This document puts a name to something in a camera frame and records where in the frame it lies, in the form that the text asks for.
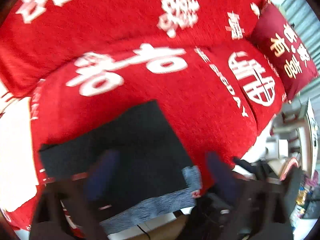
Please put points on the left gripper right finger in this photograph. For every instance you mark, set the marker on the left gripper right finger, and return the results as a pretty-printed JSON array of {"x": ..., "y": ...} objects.
[{"x": 225, "y": 183}]

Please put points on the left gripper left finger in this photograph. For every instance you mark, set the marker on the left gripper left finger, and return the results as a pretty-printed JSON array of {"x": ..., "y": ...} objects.
[{"x": 100, "y": 177}]

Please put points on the black pants with grey waistband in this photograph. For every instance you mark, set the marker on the black pants with grey waistband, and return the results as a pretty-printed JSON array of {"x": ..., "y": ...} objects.
[{"x": 155, "y": 176}]

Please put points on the white shelf with clutter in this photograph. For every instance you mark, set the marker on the white shelf with clutter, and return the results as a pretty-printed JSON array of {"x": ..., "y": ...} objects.
[{"x": 292, "y": 152}]

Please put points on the red sofa cover with characters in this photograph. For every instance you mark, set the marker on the red sofa cover with characters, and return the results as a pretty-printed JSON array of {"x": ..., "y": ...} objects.
[{"x": 79, "y": 64}]

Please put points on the dark red pillow gold text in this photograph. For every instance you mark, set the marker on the dark red pillow gold text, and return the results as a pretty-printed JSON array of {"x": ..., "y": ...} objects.
[{"x": 277, "y": 40}]

